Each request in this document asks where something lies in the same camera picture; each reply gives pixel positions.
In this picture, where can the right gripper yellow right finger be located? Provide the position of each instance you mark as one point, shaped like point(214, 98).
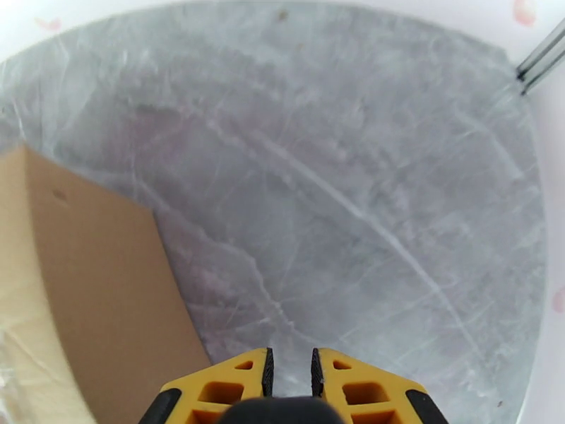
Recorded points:
point(375, 387)

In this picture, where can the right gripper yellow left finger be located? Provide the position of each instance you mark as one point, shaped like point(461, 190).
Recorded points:
point(212, 387)

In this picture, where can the brown cardboard box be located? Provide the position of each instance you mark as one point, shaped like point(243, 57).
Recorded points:
point(110, 281)

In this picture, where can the aluminium frame post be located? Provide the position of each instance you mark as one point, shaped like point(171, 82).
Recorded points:
point(543, 58)

